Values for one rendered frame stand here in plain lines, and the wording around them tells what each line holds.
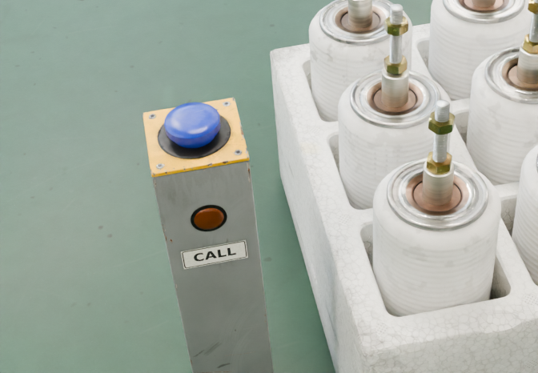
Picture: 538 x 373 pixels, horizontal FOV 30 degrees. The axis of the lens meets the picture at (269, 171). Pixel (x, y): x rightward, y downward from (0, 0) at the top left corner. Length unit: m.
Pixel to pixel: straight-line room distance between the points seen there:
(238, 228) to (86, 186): 0.45
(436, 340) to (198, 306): 0.19
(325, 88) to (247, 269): 0.23
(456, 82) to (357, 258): 0.24
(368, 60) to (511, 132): 0.14
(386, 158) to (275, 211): 0.30
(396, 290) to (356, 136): 0.13
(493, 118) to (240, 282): 0.25
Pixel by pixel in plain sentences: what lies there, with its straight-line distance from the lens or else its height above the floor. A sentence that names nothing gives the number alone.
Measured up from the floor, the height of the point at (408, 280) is 0.20.
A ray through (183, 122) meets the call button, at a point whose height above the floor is 0.33.
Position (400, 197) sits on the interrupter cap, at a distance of 0.76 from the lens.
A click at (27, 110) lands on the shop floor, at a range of 1.31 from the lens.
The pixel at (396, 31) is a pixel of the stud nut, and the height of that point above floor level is 0.33.
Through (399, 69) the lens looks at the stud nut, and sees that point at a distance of 0.82.
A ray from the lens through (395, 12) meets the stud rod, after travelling 0.79.
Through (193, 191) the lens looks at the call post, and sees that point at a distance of 0.72.
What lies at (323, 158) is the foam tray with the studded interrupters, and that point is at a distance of 0.90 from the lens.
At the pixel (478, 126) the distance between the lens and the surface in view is 0.88.
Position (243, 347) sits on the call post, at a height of 0.10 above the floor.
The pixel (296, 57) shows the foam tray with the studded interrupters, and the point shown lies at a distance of 1.02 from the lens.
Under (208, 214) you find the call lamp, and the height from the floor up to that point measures 0.27.
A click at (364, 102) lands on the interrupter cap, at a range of 0.84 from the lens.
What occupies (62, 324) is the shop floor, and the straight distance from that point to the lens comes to 1.04.
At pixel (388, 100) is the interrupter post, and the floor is 0.26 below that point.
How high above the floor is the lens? 0.79
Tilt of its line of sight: 43 degrees down
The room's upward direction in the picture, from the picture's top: 6 degrees counter-clockwise
